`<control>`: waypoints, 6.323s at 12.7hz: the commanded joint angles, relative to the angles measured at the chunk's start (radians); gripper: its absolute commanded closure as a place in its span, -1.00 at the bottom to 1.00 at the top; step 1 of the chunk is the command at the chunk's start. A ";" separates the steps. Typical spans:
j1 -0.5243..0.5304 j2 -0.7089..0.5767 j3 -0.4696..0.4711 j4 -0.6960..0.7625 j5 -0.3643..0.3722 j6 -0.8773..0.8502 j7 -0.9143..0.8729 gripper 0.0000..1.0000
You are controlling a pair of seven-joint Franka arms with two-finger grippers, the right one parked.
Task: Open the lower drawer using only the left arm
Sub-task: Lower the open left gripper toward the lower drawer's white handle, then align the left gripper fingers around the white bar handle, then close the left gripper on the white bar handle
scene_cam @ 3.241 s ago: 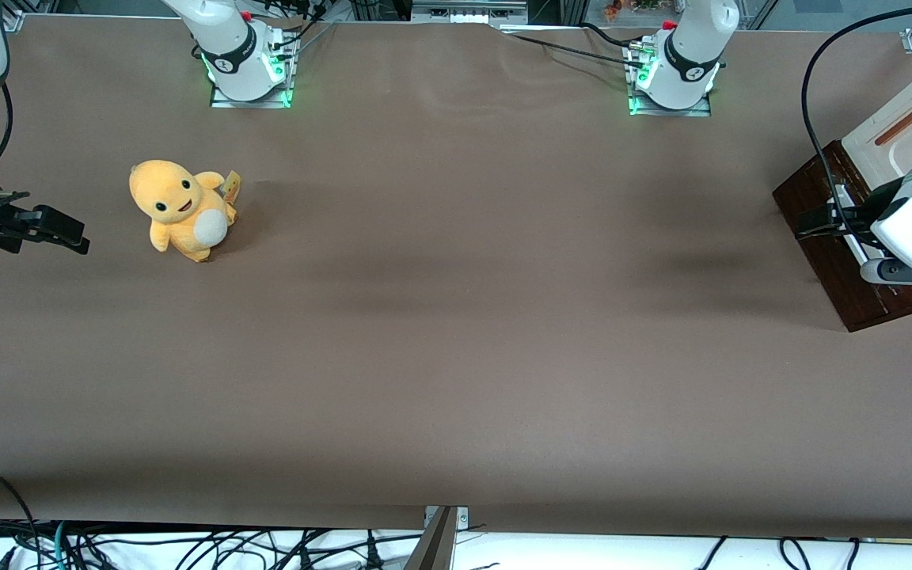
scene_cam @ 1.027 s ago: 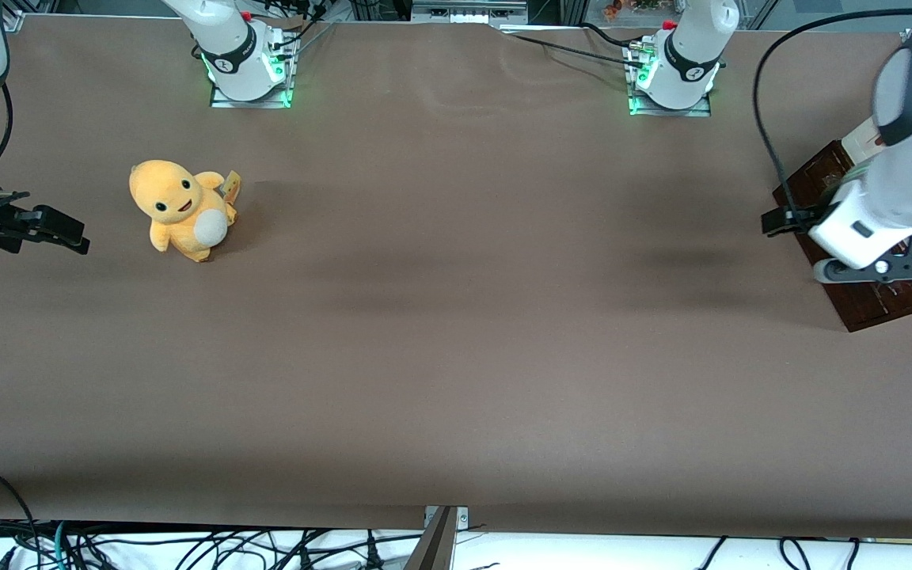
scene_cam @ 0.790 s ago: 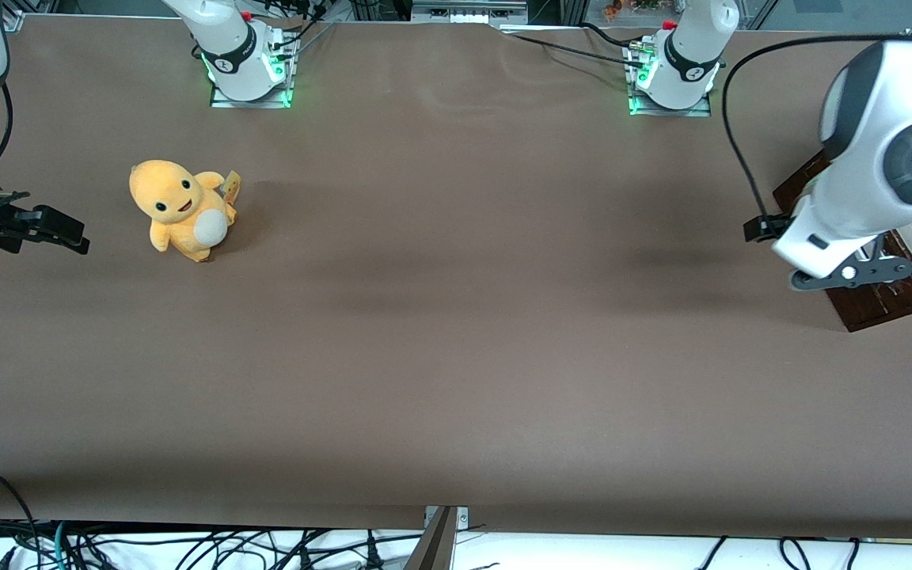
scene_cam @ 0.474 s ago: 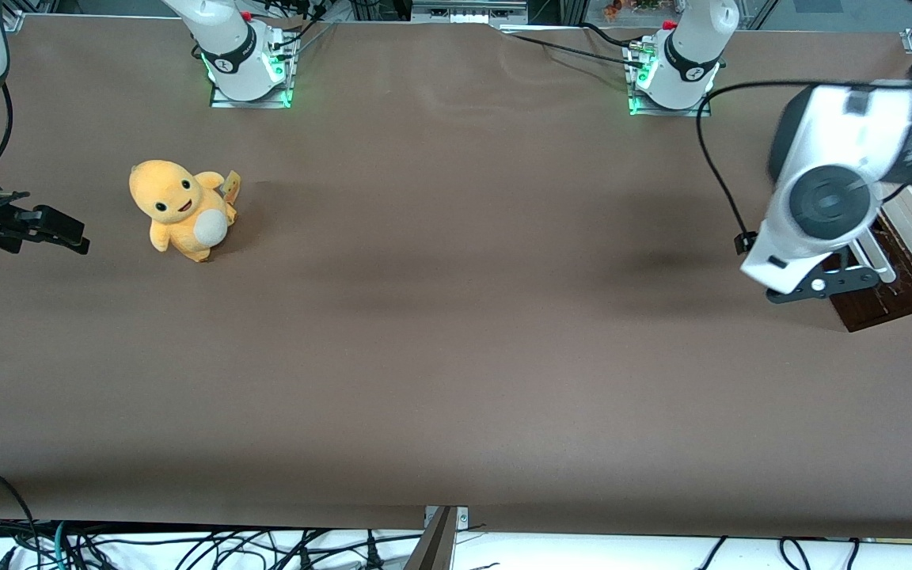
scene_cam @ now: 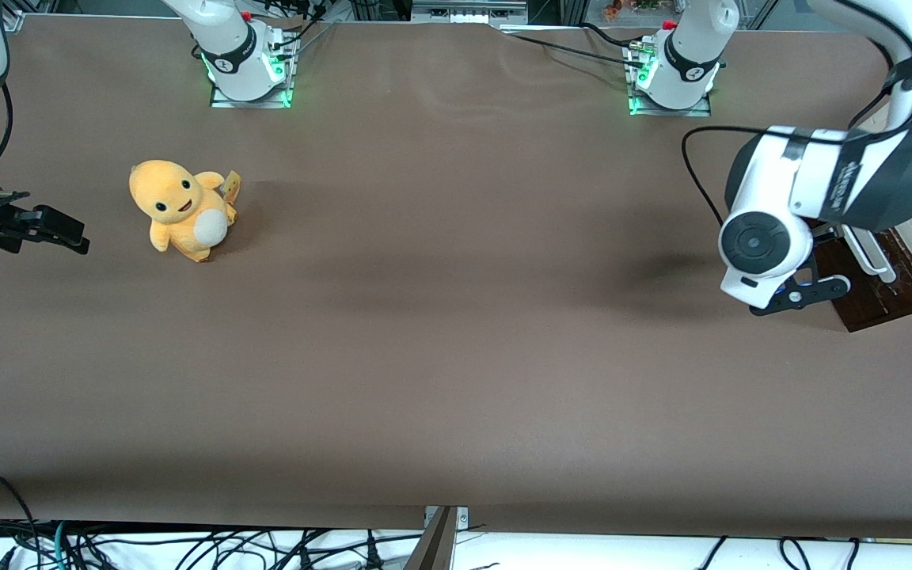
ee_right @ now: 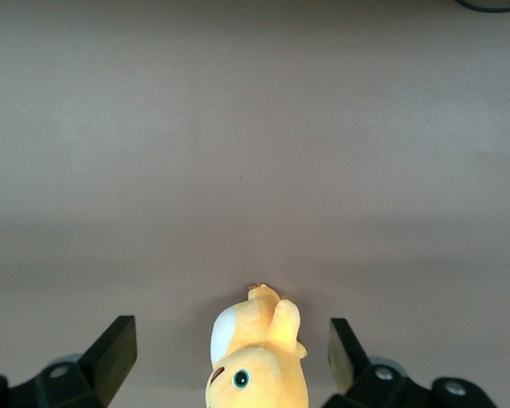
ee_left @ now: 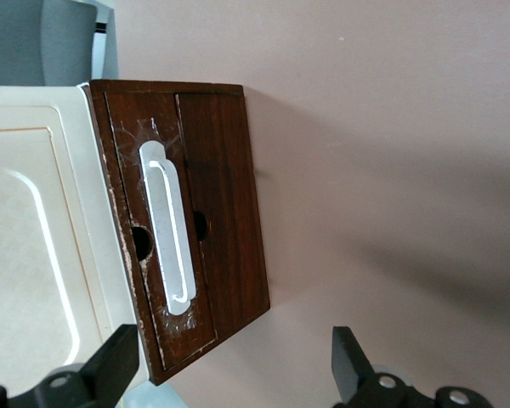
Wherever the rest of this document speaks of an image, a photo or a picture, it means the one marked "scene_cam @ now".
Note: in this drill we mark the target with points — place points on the silver table edge bracket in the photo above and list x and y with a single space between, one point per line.
13 20

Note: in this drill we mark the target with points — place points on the grey camera pole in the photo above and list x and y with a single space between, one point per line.
434 546

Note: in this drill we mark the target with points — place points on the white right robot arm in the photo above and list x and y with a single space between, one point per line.
230 39

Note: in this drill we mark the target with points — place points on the yellow plush toy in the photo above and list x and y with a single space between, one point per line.
179 210

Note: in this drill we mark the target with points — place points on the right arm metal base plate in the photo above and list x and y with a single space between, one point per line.
222 103

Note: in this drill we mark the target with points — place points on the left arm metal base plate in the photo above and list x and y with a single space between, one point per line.
638 109

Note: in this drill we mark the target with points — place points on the grey aluminium frame rail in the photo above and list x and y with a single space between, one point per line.
468 12

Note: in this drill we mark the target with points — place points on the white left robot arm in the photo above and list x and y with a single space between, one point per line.
820 174

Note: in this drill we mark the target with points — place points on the brown table cover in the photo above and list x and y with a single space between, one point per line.
456 317

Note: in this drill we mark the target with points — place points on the silver corner bracket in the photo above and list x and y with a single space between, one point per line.
460 516

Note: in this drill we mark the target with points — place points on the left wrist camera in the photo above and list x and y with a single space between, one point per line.
796 297

